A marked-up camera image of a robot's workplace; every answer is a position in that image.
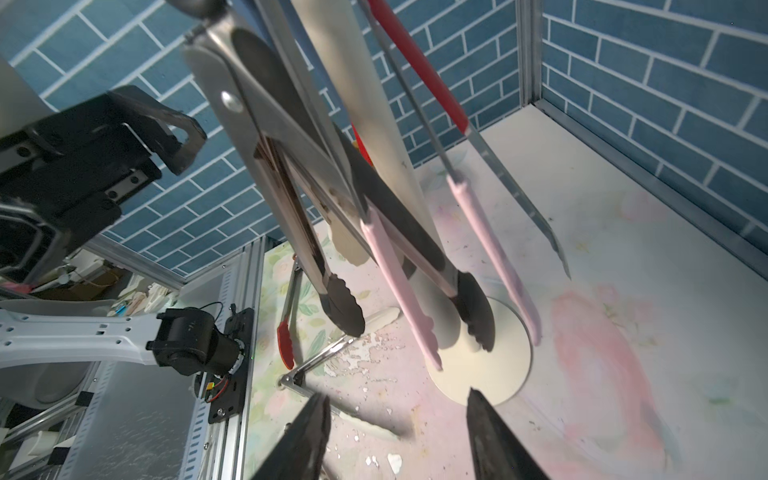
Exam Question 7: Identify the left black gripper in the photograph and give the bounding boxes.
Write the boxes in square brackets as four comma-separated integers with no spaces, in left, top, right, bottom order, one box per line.
[1,85,207,284]

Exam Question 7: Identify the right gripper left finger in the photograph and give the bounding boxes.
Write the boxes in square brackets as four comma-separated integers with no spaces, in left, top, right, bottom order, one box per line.
[252,393,332,480]

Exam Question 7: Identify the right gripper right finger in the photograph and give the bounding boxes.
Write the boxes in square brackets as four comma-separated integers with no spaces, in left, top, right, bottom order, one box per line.
[466,389,549,480]

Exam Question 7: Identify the cream utensil rack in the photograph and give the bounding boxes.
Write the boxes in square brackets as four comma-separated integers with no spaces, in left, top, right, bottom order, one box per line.
[289,1,533,406]

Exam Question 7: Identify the black steel tongs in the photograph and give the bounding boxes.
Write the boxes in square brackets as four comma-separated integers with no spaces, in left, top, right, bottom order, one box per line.
[183,11,496,351]

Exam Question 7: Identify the red handled steel tongs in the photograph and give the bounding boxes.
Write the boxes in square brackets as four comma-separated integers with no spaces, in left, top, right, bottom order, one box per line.
[360,1,571,279]

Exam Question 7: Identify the steel tongs cream tips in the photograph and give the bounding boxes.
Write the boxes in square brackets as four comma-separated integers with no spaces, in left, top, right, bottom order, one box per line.
[255,1,372,266]

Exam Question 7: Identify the steel tongs white tips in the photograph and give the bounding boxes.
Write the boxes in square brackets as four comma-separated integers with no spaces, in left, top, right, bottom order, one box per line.
[278,307,401,441]

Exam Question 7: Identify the red tipped steel tongs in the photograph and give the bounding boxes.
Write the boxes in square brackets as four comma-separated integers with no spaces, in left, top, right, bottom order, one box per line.
[276,256,303,370]

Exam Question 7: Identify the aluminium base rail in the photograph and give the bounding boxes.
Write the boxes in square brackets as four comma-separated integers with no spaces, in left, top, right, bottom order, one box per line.
[0,236,268,480]

